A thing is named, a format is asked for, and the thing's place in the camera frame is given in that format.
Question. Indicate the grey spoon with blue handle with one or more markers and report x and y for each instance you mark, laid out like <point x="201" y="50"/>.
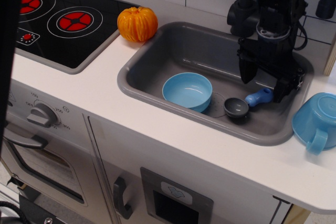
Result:
<point x="238" y="108"/>

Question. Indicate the grey oven knob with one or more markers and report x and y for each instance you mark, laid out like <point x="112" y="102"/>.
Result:
<point x="42" y="115"/>

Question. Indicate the light blue plastic cup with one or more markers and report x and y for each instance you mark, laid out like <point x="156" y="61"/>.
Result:
<point x="314" y="123"/>

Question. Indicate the orange plastic pumpkin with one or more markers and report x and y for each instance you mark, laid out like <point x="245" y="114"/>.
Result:
<point x="137" y="24"/>

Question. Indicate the grey oven door handle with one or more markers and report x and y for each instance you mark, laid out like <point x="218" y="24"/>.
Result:
<point x="34" y="142"/>

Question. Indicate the black toy stovetop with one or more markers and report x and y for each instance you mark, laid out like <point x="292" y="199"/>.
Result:
<point x="67" y="35"/>

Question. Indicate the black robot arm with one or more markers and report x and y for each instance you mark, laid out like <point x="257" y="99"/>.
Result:
<point x="267" y="31"/>

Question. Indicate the grey cabinet door handle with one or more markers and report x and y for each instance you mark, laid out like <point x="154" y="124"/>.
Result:
<point x="122" y="209"/>

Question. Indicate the light blue plastic bowl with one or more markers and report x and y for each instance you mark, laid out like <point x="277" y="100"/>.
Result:
<point x="189" y="90"/>

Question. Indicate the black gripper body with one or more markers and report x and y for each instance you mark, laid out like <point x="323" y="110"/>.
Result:
<point x="274" y="58"/>

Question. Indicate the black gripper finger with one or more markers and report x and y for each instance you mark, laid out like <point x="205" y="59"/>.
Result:
<point x="248" y="70"/>
<point x="282" y="88"/>

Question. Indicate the dark grey toy faucet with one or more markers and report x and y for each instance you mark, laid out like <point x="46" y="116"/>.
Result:
<point x="241" y="16"/>

